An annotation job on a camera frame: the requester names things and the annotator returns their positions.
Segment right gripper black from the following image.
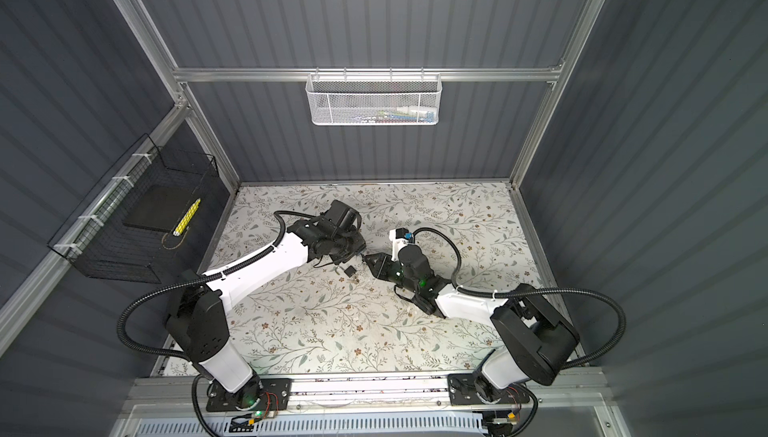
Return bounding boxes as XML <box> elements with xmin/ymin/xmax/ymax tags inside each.
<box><xmin>365</xmin><ymin>252</ymin><xmax>420</xmax><ymax>296</ymax></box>

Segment small black padlock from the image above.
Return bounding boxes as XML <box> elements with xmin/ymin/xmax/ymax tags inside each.
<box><xmin>343</xmin><ymin>265</ymin><xmax>357</xmax><ymax>277</ymax></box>

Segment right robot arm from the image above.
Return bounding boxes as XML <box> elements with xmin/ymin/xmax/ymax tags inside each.
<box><xmin>363</xmin><ymin>243</ymin><xmax>579</xmax><ymax>399</ymax></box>

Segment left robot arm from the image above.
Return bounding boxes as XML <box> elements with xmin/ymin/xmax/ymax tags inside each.
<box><xmin>165</xmin><ymin>200</ymin><xmax>366</xmax><ymax>394</ymax></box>

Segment floral table mat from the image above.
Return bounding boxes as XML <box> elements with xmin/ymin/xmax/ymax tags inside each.
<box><xmin>211</xmin><ymin>182</ymin><xmax>542</xmax><ymax>374</ymax></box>

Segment items in white basket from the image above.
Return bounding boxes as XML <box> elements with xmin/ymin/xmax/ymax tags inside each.
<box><xmin>351</xmin><ymin>106</ymin><xmax>439</xmax><ymax>124</ymax></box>

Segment yellow tool in basket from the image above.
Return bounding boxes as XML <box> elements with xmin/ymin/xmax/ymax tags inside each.
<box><xmin>172</xmin><ymin>198</ymin><xmax>201</xmax><ymax>237</ymax></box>

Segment white vented panel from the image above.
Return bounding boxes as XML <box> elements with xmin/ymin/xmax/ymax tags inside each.
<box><xmin>134</xmin><ymin>412</ymin><xmax>490</xmax><ymax>437</ymax></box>

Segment black box in basket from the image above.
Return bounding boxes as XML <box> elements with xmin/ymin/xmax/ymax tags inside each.
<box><xmin>123</xmin><ymin>184</ymin><xmax>197</xmax><ymax>233</ymax></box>

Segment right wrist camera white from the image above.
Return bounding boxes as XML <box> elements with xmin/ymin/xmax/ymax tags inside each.
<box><xmin>389</xmin><ymin>227</ymin><xmax>415</xmax><ymax>261</ymax></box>

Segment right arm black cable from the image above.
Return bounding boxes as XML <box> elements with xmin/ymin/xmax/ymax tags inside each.
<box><xmin>412</xmin><ymin>226</ymin><xmax>627</xmax><ymax>371</ymax></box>

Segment white wire mesh basket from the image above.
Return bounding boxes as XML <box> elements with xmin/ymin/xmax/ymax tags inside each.
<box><xmin>305</xmin><ymin>73</ymin><xmax>443</xmax><ymax>126</ymax></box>

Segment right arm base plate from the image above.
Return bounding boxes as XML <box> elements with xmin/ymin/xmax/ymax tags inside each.
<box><xmin>447</xmin><ymin>373</ymin><xmax>531</xmax><ymax>406</ymax></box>

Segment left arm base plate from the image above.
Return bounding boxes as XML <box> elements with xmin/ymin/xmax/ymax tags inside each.
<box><xmin>205</xmin><ymin>377</ymin><xmax>293</xmax><ymax>413</ymax></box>

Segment black wire basket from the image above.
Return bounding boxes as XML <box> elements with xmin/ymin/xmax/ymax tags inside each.
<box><xmin>48</xmin><ymin>137</ymin><xmax>227</xmax><ymax>284</ymax></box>

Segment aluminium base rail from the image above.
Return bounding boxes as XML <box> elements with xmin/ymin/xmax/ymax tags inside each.
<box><xmin>120</xmin><ymin>367</ymin><xmax>613</xmax><ymax>417</ymax></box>

